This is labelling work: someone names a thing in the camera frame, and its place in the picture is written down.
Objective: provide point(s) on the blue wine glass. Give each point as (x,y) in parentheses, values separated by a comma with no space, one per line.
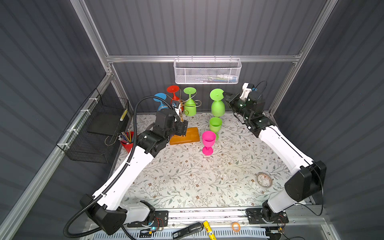
(160,98)

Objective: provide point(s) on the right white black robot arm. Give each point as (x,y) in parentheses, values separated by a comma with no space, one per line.
(307,177)

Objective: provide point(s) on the black wire wall basket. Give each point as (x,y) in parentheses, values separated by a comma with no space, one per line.
(93,135)

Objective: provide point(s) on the yellow marker in black basket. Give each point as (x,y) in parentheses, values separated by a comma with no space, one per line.
(124,115)

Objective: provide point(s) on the red wine glass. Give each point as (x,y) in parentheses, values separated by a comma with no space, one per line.
(173,90)

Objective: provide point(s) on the pink wine glass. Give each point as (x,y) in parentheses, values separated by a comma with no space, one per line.
(209,139)

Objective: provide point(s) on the wooden base wire glass rack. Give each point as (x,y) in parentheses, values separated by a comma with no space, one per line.
(192,135)

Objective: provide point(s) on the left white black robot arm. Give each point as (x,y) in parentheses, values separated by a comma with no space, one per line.
(108,212)

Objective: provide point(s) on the clear tape roll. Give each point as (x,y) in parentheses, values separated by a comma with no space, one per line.
(264,180)

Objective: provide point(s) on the green wine glass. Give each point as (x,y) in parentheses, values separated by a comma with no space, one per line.
(218,107)
(190,108)
(215,125)

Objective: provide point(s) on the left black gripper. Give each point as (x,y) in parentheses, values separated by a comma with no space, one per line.
(180,127)

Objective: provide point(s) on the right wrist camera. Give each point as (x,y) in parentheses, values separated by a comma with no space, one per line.
(247,88)

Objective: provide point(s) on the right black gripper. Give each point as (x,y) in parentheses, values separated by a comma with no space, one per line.
(236,98)

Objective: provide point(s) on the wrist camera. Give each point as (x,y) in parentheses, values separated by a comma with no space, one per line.
(247,88)
(178,107)

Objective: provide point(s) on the red pencil cup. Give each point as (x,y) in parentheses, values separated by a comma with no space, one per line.
(126,140)

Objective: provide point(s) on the black stapler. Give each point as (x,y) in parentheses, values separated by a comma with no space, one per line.
(187,231)

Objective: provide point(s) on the yellow glue tube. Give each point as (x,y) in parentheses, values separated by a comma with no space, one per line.
(209,230)

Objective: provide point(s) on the white wire wall basket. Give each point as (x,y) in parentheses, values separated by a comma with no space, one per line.
(207,70)

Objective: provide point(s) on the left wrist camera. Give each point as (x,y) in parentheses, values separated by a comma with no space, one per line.
(178,107)

